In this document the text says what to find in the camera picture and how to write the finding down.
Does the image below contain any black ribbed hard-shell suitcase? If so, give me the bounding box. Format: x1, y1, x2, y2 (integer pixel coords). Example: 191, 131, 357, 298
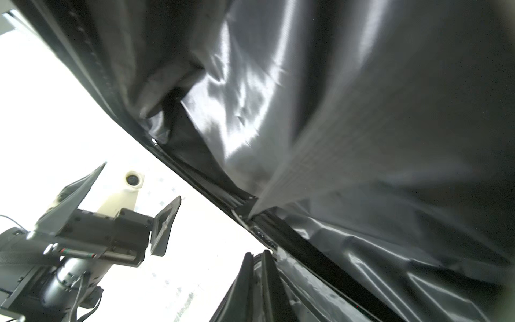
16, 1, 514, 321

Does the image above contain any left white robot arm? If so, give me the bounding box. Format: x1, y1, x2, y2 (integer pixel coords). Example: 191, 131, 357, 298
1, 168, 181, 321

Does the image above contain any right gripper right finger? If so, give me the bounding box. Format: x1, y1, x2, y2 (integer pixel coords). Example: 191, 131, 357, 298
262, 250, 298, 322

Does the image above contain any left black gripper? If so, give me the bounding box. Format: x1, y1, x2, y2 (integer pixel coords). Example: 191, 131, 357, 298
28, 162, 182, 267

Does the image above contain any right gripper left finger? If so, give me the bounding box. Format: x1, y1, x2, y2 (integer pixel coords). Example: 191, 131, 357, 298
210, 252, 254, 322

